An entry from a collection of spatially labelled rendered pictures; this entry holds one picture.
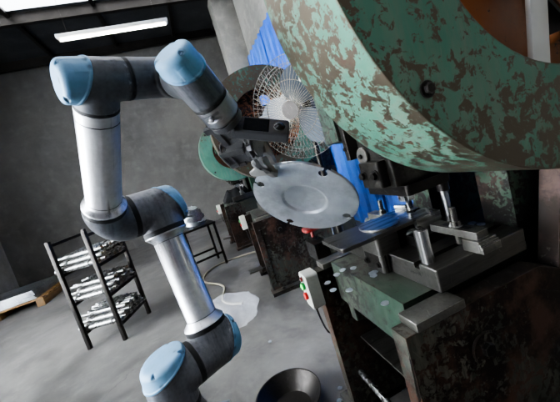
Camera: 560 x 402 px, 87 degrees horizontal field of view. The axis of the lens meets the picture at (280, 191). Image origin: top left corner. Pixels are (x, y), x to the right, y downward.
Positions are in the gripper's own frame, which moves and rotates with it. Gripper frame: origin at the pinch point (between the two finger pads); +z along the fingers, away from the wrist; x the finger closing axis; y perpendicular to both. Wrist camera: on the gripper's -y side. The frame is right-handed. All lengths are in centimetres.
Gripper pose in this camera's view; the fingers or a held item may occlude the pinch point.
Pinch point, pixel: (277, 170)
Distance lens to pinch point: 73.8
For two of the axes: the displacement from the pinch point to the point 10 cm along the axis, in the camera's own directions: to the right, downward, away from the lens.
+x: -0.4, 8.2, -5.7
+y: -9.0, 2.2, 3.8
